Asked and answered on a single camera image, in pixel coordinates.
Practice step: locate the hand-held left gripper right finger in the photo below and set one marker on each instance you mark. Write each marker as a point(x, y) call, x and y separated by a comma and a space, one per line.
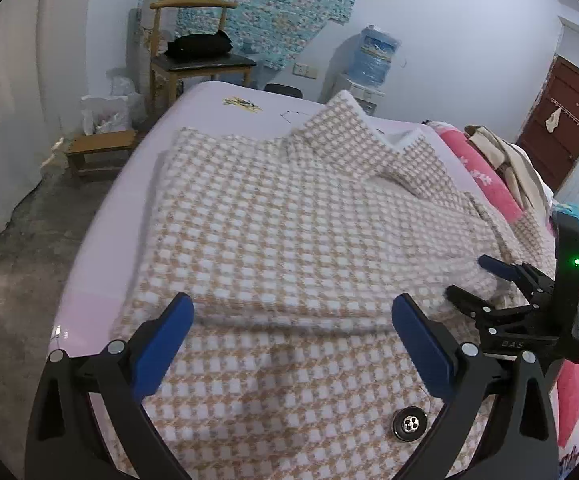
point(419, 340)

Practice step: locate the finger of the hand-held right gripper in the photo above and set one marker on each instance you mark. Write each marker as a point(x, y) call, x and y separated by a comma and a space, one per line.
point(502, 266)
point(469, 302)

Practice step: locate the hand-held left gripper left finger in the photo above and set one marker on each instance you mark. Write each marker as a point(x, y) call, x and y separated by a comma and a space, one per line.
point(167, 340)

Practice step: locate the beige white houndstooth coat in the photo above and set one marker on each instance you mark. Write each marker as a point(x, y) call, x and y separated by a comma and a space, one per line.
point(279, 240)

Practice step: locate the beige clothes pile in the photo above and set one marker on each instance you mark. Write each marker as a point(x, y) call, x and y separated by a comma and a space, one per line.
point(514, 170)

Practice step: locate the pink floral blanket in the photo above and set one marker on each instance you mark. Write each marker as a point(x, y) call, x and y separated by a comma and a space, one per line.
point(474, 165)

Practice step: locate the bed with pink sheet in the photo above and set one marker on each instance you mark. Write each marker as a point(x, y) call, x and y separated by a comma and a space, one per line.
point(119, 200)

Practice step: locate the white hanging cloth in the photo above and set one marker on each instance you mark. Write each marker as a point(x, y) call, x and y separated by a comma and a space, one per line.
point(552, 122)

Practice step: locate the brown wooden door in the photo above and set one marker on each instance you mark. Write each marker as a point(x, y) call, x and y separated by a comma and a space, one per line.
point(564, 110)

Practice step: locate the small wooden stool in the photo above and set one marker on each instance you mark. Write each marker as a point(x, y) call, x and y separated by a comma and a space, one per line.
point(102, 141)

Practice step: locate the white water dispenser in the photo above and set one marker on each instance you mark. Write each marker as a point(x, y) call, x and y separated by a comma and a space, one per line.
point(357, 91)

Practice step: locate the white plastic bags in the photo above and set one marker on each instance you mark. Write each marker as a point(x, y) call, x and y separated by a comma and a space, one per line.
point(112, 110)

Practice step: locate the dark object behind bed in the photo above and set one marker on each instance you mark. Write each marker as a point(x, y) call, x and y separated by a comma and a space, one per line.
point(283, 90)

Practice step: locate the wooden chair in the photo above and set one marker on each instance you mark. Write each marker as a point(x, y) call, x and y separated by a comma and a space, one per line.
point(199, 64)

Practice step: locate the black bag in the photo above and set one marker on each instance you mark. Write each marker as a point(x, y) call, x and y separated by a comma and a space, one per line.
point(199, 45)

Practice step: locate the door hook rail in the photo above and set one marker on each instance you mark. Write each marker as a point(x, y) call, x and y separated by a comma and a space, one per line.
point(569, 112)

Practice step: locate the wall socket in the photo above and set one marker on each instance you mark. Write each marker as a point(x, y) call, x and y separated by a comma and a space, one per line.
point(305, 70)

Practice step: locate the teal floral wall cloth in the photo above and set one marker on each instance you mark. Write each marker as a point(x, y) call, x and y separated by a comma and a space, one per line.
point(269, 5)

